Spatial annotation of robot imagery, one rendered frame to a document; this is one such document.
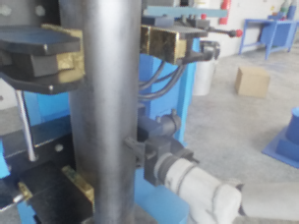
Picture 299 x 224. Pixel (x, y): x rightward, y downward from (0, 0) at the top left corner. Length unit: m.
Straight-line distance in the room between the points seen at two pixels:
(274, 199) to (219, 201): 0.16
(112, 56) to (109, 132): 0.22
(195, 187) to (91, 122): 0.33
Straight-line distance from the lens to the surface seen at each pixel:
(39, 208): 0.77
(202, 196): 0.54
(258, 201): 0.66
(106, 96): 0.62
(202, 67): 2.95
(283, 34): 7.39
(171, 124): 1.19
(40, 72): 0.52
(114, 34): 0.59
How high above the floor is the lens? 1.07
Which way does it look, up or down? 26 degrees down
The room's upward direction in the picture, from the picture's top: 3 degrees clockwise
